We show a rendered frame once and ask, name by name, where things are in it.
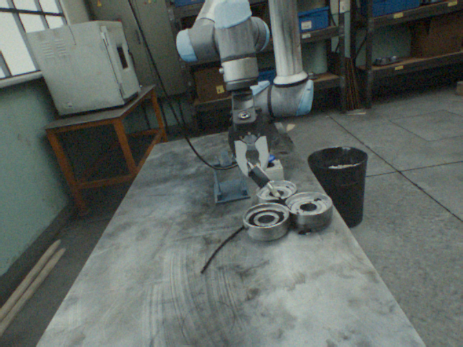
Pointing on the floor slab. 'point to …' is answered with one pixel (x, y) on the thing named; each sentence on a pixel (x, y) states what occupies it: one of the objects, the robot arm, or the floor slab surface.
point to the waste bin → (342, 179)
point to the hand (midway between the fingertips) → (254, 171)
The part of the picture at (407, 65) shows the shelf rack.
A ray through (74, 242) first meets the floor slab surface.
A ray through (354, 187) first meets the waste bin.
